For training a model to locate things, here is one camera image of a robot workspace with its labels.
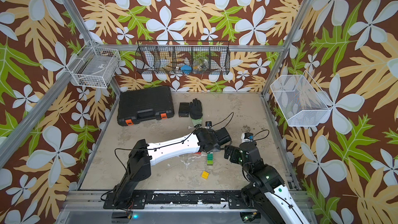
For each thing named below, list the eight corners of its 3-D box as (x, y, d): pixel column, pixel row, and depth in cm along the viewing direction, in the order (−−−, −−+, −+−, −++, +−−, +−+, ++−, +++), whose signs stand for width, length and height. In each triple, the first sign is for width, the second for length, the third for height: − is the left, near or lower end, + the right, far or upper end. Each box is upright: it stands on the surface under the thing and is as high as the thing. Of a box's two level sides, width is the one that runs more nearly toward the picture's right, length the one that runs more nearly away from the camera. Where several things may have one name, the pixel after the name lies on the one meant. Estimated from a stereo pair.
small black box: (178, 117, 107) (178, 114, 104) (180, 105, 115) (179, 101, 112) (188, 117, 107) (188, 114, 104) (189, 105, 115) (189, 101, 112)
